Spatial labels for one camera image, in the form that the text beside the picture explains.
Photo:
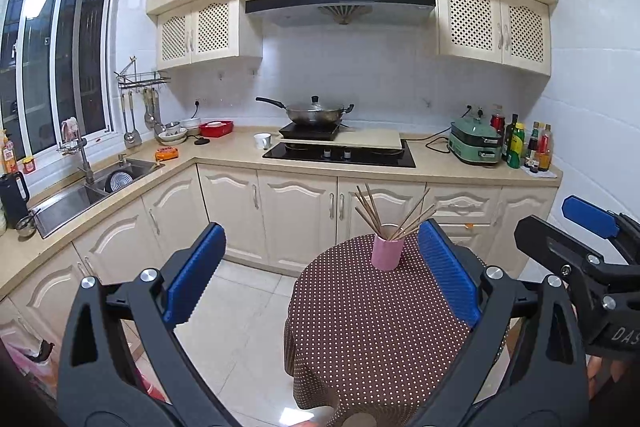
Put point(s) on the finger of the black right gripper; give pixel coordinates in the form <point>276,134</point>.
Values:
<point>605,296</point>
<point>600,219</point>

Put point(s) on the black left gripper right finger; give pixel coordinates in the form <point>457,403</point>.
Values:
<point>523,362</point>

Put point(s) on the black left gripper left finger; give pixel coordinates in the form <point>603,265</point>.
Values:
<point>121,362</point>

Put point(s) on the pink cylindrical utensil cup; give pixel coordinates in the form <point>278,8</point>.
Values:
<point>386,254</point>

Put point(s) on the cream lower kitchen cabinets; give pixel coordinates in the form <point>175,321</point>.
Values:
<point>275,221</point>

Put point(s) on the kitchen window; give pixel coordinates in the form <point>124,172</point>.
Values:
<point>53,68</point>

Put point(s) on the orange sauce bottle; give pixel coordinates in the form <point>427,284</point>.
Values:
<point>544,148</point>

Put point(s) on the green bottle yellow cap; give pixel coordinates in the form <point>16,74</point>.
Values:
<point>516,146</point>

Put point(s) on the dark sauce bottle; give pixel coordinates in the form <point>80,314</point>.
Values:
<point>507,137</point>

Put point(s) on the brown polka dot tablecloth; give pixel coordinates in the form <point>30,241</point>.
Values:
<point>361,340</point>

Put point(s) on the stainless steel sink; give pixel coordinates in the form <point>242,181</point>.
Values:
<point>77,198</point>

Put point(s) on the green electric cooker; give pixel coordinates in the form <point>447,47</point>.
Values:
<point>474,142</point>

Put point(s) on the chrome faucet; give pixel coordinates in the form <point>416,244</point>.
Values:
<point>75,144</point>

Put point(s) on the black electric kettle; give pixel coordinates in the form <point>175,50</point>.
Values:
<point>14,197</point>

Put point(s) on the stacked white bowls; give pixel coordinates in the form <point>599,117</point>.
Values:
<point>173,132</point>

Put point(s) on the red rectangular tray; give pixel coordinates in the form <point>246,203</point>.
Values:
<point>216,128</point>

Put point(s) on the white mug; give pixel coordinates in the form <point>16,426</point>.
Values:
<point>263,140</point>

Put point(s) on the black gas cooktop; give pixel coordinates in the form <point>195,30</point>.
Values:
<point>364,156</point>

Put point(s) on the portable induction cooker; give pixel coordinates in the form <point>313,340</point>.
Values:
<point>310,132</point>

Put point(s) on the steel wok with lid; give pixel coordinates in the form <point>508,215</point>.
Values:
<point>312,113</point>

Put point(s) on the wall utensil rack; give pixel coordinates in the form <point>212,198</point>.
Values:
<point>139,99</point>

